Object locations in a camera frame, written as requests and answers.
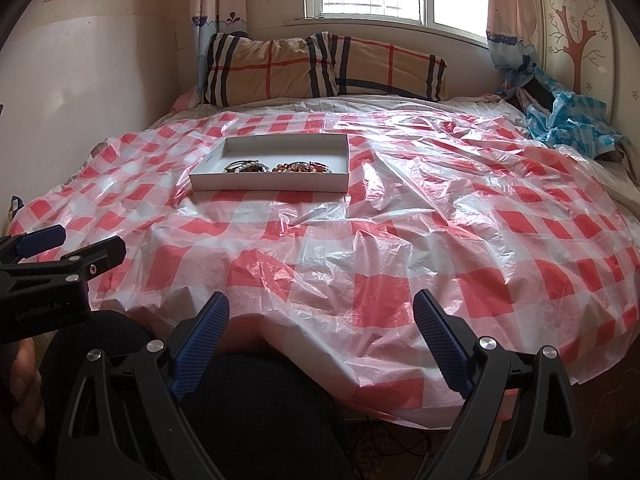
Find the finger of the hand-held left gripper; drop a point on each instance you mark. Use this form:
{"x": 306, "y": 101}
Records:
{"x": 42, "y": 239}
{"x": 95, "y": 257}

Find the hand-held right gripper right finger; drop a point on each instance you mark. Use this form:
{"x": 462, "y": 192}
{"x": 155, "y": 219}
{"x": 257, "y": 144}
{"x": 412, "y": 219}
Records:
{"x": 442, "y": 345}

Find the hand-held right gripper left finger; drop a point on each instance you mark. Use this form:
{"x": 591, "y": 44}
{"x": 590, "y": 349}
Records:
{"x": 200, "y": 350}

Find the white cardboard box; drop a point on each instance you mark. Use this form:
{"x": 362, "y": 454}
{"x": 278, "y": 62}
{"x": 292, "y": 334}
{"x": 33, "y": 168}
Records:
{"x": 280, "y": 147}

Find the person's left hand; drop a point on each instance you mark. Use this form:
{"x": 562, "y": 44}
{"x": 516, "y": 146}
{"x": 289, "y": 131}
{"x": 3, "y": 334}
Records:
{"x": 27, "y": 390}

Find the red checked plastic sheet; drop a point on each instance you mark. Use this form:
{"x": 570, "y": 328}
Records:
{"x": 400, "y": 240}

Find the pink cloth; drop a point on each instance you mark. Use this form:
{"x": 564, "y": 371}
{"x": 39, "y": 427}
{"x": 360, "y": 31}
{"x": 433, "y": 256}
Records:
{"x": 185, "y": 100}

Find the plaid pillow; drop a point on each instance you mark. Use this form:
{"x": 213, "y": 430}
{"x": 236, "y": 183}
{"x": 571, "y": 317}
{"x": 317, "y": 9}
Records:
{"x": 390, "y": 67}
{"x": 265, "y": 67}

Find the blue checked plastic sheet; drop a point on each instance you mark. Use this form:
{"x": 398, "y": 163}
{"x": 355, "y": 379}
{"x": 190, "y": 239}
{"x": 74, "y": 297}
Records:
{"x": 565, "y": 120}

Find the dark cloth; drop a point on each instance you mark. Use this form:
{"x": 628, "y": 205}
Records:
{"x": 537, "y": 92}

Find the patterned curtain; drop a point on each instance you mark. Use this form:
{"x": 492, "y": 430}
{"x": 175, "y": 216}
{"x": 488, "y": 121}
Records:
{"x": 512, "y": 15}
{"x": 217, "y": 0}

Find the tree wall sticker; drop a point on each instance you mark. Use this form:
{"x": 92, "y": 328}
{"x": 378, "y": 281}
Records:
{"x": 577, "y": 50}

